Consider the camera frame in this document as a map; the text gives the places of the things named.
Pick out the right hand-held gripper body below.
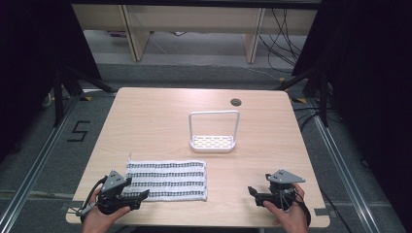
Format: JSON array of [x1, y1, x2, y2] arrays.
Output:
[[264, 169, 307, 214]]

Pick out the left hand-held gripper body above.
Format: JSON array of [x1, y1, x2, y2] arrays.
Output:
[[96, 170, 142, 216]]

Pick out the person's right hand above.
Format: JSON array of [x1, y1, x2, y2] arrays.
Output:
[[262, 182, 311, 233]]

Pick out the person's left hand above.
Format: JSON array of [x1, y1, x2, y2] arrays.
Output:
[[81, 186, 131, 233]]

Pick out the white striped dish cloth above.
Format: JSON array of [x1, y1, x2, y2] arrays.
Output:
[[121, 152, 209, 202]]

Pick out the white cloth rack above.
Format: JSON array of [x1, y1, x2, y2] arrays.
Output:
[[188, 110, 241, 153]]

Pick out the black metal stand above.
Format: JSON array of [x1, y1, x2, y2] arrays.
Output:
[[51, 64, 118, 128], [274, 66, 332, 128]]

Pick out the black curtain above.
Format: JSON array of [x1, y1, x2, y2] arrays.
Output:
[[291, 0, 412, 232], [0, 0, 103, 164]]

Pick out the light wooden desk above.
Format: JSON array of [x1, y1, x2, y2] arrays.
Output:
[[71, 3, 319, 64]]

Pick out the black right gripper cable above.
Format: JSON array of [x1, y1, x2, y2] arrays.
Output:
[[279, 188, 313, 227]]

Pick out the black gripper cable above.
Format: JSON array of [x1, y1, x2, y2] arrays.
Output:
[[67, 176, 109, 225], [279, 188, 313, 227]]

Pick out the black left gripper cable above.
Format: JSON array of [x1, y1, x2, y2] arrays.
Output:
[[67, 176, 109, 225]]

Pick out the black floor cable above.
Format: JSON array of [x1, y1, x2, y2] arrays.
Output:
[[318, 185, 355, 233]]

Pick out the aluminium floor rail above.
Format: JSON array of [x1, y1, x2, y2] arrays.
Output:
[[311, 98, 381, 233], [0, 95, 82, 233]]

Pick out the black floor cables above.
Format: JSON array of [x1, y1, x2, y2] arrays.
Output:
[[292, 105, 326, 132]]

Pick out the white floor cable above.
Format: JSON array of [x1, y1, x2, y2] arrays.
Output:
[[240, 65, 284, 83]]

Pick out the bundle of black cables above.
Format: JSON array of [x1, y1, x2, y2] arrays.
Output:
[[257, 7, 309, 74]]

